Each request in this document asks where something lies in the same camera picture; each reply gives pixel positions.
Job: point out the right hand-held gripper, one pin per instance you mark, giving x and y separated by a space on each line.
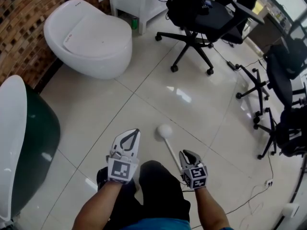
196 177

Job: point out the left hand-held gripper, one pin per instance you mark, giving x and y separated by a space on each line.
122 170

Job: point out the white round-headed brush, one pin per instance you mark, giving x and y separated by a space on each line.
165 131

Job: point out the white and green bathtub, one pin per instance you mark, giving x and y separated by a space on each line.
12 140

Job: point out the person's left forearm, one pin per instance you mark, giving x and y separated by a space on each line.
96 207

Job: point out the person's right forearm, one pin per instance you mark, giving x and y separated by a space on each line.
211 210

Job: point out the person's black trousers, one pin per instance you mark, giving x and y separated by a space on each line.
160 193

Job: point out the person's blue shirt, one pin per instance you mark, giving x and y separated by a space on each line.
168 225

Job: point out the white power strip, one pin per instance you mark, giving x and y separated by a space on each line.
268 182

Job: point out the white oval toilet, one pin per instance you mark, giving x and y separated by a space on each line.
96 47

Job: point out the black power adapter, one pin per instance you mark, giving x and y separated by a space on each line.
231 65

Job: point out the black office chair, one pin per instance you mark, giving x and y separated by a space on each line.
211 20
290 133
279 78

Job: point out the white box device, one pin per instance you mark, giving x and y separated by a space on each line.
291 210

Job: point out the green bottle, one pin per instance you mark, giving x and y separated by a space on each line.
135 23

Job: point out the brown wooden desk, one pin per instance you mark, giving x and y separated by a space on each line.
273 30

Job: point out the small black device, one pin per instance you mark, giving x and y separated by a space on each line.
207 4

